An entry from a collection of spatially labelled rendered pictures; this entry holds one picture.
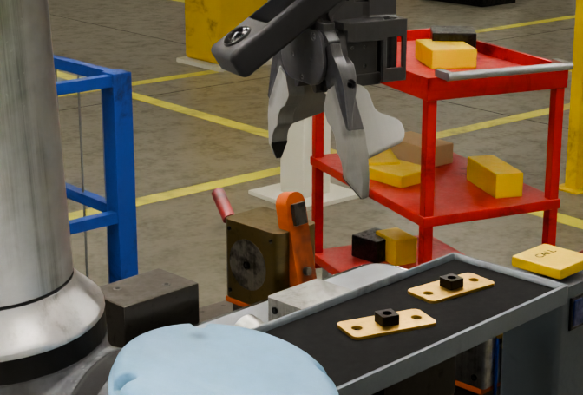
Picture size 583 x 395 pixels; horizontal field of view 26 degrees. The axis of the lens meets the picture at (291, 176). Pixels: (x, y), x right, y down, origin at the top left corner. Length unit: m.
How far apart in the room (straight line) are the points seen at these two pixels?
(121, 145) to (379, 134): 2.44
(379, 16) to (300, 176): 4.43
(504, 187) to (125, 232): 1.10
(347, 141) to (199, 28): 7.62
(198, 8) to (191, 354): 7.98
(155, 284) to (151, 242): 3.41
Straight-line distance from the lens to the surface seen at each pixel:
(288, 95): 1.09
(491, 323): 1.14
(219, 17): 8.43
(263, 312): 1.59
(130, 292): 1.58
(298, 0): 1.02
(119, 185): 3.46
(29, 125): 0.63
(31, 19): 0.63
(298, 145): 5.45
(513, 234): 5.15
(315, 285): 1.37
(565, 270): 1.30
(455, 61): 3.75
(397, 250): 4.11
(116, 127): 3.42
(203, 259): 4.81
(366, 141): 1.02
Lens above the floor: 1.59
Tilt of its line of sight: 16 degrees down
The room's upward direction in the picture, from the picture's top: straight up
